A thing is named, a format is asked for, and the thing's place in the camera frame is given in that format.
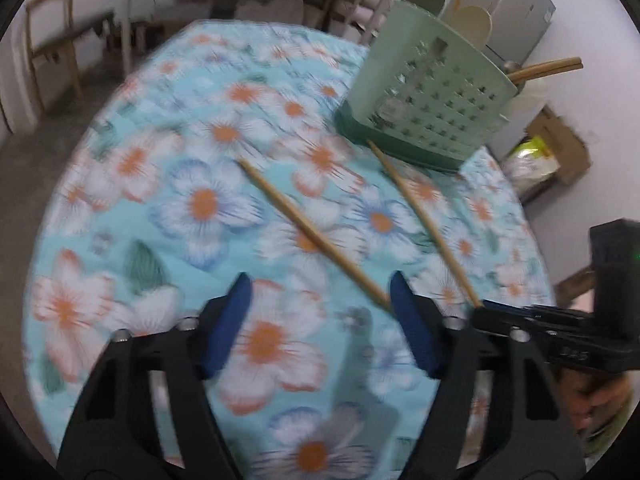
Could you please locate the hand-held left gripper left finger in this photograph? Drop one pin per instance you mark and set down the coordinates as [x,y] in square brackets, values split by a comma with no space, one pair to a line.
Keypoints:
[227,325]

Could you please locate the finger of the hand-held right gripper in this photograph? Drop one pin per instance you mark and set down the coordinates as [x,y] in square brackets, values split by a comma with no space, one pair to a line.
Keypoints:
[540,317]

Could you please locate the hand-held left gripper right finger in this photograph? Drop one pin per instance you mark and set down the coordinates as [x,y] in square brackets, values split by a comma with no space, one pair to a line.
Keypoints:
[417,330]

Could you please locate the wooden chopstick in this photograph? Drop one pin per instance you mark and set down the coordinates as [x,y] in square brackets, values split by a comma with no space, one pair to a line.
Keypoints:
[310,230]
[425,220]
[550,66]
[545,74]

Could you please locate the green plastic utensil holder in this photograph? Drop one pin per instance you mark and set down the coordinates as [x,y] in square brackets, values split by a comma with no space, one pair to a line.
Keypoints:
[430,100]

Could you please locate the small metal spoon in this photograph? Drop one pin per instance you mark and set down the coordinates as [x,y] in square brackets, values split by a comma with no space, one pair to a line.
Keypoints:
[511,66]

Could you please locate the person's right hand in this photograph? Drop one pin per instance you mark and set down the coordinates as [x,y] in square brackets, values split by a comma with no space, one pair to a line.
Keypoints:
[595,400]

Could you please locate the floral blue blanket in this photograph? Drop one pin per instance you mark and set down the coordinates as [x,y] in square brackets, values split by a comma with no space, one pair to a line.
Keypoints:
[150,210]

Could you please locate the yellow green rice bag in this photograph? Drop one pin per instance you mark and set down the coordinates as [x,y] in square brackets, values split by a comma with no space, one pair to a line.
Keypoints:
[530,165]

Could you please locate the brown cardboard box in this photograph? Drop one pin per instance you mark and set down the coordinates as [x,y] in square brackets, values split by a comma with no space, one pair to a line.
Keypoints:
[565,145]

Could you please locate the grey refrigerator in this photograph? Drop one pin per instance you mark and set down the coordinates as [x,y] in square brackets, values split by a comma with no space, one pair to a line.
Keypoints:
[515,15]

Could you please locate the wooden chair with dark seat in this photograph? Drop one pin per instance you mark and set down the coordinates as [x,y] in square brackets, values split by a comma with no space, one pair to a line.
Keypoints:
[55,45]

